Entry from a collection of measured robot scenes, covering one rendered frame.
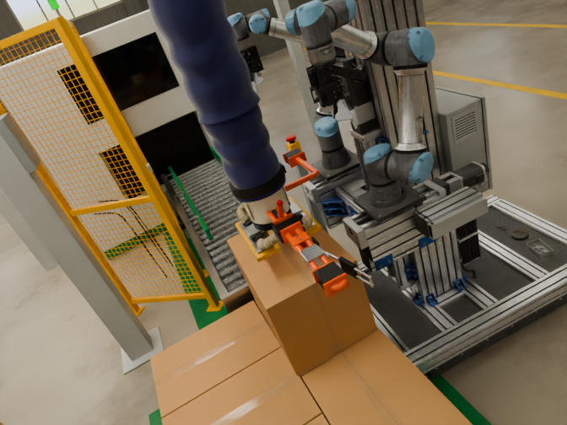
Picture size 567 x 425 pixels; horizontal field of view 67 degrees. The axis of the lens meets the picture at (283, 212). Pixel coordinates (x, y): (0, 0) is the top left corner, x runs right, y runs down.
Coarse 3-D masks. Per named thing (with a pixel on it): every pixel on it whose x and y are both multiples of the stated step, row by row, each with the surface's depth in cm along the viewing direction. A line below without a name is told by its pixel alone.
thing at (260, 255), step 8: (240, 224) 190; (248, 224) 184; (240, 232) 186; (264, 232) 179; (248, 240) 178; (256, 240) 173; (256, 248) 170; (272, 248) 168; (256, 256) 166; (264, 256) 166
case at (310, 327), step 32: (288, 256) 182; (352, 256) 168; (256, 288) 171; (288, 288) 165; (320, 288) 165; (352, 288) 171; (288, 320) 165; (320, 320) 171; (352, 320) 178; (288, 352) 171; (320, 352) 178
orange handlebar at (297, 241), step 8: (296, 160) 201; (312, 168) 188; (304, 176) 183; (312, 176) 183; (288, 184) 183; (296, 184) 182; (272, 216) 164; (296, 232) 150; (304, 232) 147; (296, 240) 144; (304, 240) 143; (296, 248) 142; (304, 248) 144; (312, 264) 132; (344, 280) 121; (336, 288) 120
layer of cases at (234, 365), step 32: (224, 320) 222; (256, 320) 214; (160, 352) 217; (192, 352) 210; (224, 352) 203; (256, 352) 197; (352, 352) 180; (384, 352) 175; (160, 384) 199; (192, 384) 193; (224, 384) 187; (256, 384) 182; (288, 384) 177; (320, 384) 172; (352, 384) 167; (384, 384) 163; (416, 384) 159; (192, 416) 179; (224, 416) 174; (256, 416) 169; (288, 416) 165; (320, 416) 160; (352, 416) 156; (384, 416) 152; (416, 416) 149; (448, 416) 145
